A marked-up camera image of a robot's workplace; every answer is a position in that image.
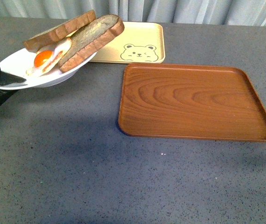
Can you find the white round plate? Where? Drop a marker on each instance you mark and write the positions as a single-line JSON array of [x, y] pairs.
[[18, 62]]

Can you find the bread slice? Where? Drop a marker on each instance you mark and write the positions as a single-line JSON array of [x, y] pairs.
[[59, 32], [89, 39]]

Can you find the fried egg toy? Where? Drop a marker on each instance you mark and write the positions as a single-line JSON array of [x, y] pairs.
[[47, 57]]

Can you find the yellow bear tray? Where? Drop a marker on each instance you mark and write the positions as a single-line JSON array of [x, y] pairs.
[[139, 42]]

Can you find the brown wooden tray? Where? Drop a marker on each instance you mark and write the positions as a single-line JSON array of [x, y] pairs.
[[190, 102]]

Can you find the grey pleated curtain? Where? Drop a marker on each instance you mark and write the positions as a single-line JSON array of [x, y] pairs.
[[215, 12]]

